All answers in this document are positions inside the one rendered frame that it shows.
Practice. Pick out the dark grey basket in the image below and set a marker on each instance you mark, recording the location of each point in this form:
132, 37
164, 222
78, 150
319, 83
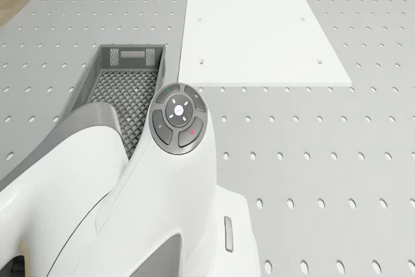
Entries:
124, 95

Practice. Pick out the white board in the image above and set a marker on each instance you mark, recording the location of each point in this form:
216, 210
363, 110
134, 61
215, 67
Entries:
246, 37

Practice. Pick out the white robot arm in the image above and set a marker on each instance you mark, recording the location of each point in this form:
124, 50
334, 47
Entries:
168, 199

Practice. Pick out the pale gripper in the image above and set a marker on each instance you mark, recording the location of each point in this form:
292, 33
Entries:
16, 267

